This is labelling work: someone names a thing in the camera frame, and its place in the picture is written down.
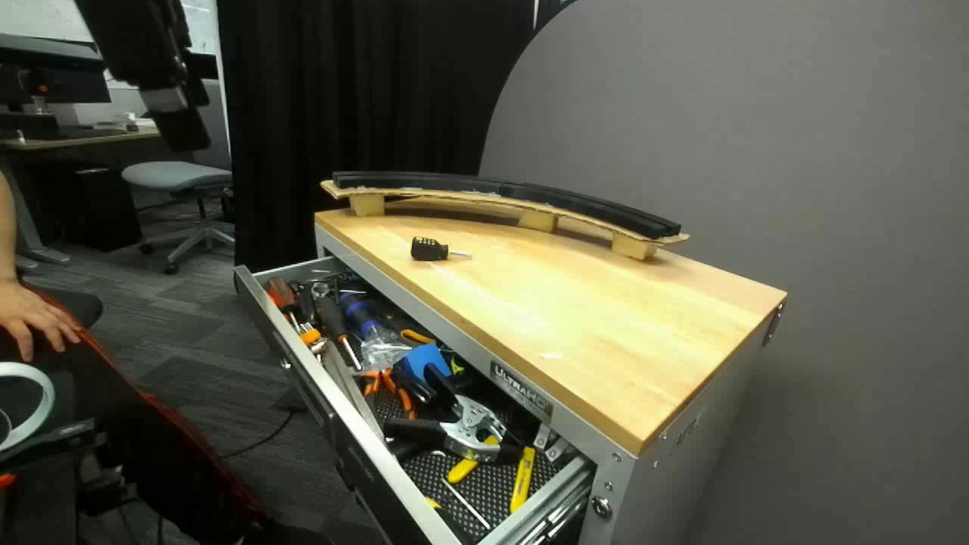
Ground long yellow handled tool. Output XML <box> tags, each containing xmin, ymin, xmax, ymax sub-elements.
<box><xmin>507</xmin><ymin>441</ymin><xmax>542</xmax><ymax>518</ymax></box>

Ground wooden office desk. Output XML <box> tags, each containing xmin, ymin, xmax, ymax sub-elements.
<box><xmin>0</xmin><ymin>118</ymin><xmax>170</xmax><ymax>167</ymax></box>

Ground long black foam strip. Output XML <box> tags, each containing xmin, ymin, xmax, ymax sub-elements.
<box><xmin>331</xmin><ymin>167</ymin><xmax>685</xmax><ymax>242</ymax></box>

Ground white ring-shaped object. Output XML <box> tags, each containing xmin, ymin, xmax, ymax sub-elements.
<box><xmin>0</xmin><ymin>359</ymin><xmax>58</xmax><ymax>455</ymax></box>

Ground black computer monitor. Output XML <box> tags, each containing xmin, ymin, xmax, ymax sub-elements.
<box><xmin>0</xmin><ymin>29</ymin><xmax>112</xmax><ymax>110</ymax></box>

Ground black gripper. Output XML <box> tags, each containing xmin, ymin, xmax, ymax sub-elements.
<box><xmin>72</xmin><ymin>0</ymin><xmax>216</xmax><ymax>153</ymax></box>

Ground chrome locking pliers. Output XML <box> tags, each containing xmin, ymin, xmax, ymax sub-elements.
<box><xmin>433</xmin><ymin>392</ymin><xmax>508</xmax><ymax>459</ymax></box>

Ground gray office chair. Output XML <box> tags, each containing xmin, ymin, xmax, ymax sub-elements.
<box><xmin>118</xmin><ymin>157</ymin><xmax>239</xmax><ymax>277</ymax></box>

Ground gray rounded partition panel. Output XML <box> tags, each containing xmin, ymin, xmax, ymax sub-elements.
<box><xmin>479</xmin><ymin>0</ymin><xmax>969</xmax><ymax>545</ymax></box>

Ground black curtain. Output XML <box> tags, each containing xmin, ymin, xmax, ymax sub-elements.
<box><xmin>216</xmin><ymin>0</ymin><xmax>579</xmax><ymax>272</ymax></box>

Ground blue handled screwdriver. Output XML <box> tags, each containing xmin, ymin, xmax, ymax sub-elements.
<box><xmin>336</xmin><ymin>287</ymin><xmax>394</xmax><ymax>350</ymax></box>

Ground black perforated drawer liner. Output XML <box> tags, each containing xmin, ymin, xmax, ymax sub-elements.
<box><xmin>403</xmin><ymin>448</ymin><xmax>570</xmax><ymax>539</ymax></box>

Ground red handled screwdriver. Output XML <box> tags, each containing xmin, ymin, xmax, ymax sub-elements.
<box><xmin>264</xmin><ymin>277</ymin><xmax>308</xmax><ymax>332</ymax></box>

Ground black under-desk pedestal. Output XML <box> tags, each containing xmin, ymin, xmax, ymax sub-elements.
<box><xmin>29</xmin><ymin>161</ymin><xmax>146</xmax><ymax>255</ymax></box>

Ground black handled screwdriver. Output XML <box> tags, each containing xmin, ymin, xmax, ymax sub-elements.
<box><xmin>311</xmin><ymin>295</ymin><xmax>365</xmax><ymax>373</ymax></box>

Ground gray metal tool cabinet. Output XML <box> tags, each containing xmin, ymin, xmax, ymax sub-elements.
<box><xmin>311</xmin><ymin>205</ymin><xmax>794</xmax><ymax>545</ymax></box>

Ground gray metal cabinet drawer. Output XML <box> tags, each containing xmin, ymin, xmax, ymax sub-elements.
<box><xmin>234</xmin><ymin>255</ymin><xmax>601</xmax><ymax>545</ymax></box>

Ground curved wooden board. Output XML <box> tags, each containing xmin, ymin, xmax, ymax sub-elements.
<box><xmin>317</xmin><ymin>176</ymin><xmax>694</xmax><ymax>266</ymax></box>

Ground silver brand nameplate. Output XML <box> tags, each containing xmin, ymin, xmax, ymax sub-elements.
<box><xmin>488</xmin><ymin>357</ymin><xmax>558</xmax><ymax>425</ymax></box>

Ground person's bare forearm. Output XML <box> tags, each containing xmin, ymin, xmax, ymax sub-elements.
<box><xmin>0</xmin><ymin>168</ymin><xmax>26</xmax><ymax>287</ymax></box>

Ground small black object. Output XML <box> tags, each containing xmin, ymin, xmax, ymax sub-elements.
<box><xmin>410</xmin><ymin>236</ymin><xmax>452</xmax><ymax>262</ymax></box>

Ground person's bare hand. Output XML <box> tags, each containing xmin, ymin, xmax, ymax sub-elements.
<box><xmin>0</xmin><ymin>277</ymin><xmax>85</xmax><ymax>364</ymax></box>

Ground orange handled pliers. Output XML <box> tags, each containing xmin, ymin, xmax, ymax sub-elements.
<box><xmin>357</xmin><ymin>366</ymin><xmax>422</xmax><ymax>425</ymax></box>

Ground short yellow handled tool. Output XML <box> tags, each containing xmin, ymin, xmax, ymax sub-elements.
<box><xmin>442</xmin><ymin>452</ymin><xmax>485</xmax><ymax>486</ymax></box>

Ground blue handled pliers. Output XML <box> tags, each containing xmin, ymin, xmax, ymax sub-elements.
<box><xmin>392</xmin><ymin>341</ymin><xmax>465</xmax><ymax>419</ymax></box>

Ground black floor cable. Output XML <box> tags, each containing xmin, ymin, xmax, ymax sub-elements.
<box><xmin>216</xmin><ymin>405</ymin><xmax>297</xmax><ymax>462</ymax></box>

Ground black pants with orange stripe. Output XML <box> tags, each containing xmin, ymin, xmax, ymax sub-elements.
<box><xmin>0</xmin><ymin>287</ymin><xmax>336</xmax><ymax>545</ymax></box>

